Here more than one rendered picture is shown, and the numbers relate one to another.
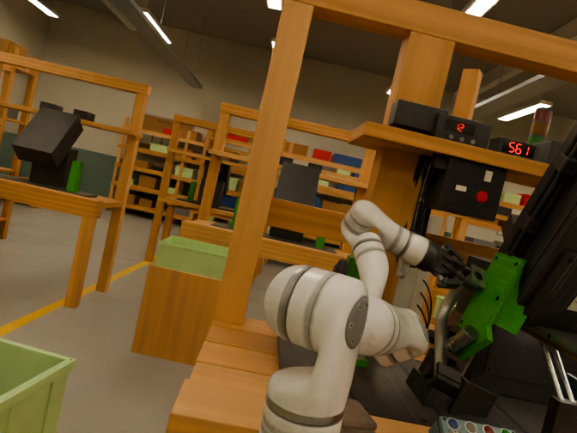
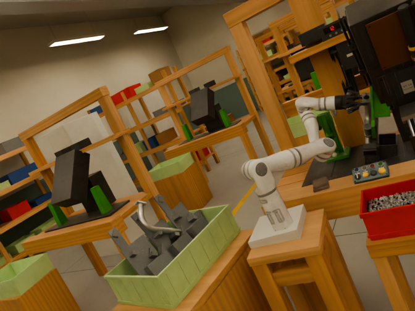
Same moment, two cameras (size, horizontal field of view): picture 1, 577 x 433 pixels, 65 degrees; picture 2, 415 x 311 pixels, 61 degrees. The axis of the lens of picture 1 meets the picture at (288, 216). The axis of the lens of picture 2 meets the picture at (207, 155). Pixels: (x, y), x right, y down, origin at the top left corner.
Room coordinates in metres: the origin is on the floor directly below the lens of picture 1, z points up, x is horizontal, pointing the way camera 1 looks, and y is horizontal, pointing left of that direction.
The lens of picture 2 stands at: (-0.82, -0.78, 1.60)
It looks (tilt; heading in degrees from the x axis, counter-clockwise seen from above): 10 degrees down; 35
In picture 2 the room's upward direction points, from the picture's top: 25 degrees counter-clockwise
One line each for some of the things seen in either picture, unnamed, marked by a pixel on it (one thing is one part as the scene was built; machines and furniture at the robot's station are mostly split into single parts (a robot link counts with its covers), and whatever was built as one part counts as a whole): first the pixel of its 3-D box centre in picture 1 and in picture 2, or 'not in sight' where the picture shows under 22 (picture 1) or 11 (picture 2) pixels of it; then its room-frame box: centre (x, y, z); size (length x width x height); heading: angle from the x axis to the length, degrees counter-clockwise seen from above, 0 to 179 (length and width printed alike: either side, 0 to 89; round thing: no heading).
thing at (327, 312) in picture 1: (316, 344); (259, 177); (0.51, -0.06, 1.14); 0.09 x 0.09 x 0.17; 59
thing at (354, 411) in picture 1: (348, 417); (320, 184); (0.82, -0.19, 0.91); 0.10 x 0.08 x 0.03; 14
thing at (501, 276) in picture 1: (502, 297); (378, 102); (1.06, -0.54, 1.17); 0.13 x 0.12 x 0.20; 94
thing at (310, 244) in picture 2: not in sight; (288, 236); (0.51, -0.08, 0.83); 0.32 x 0.32 x 0.04; 7
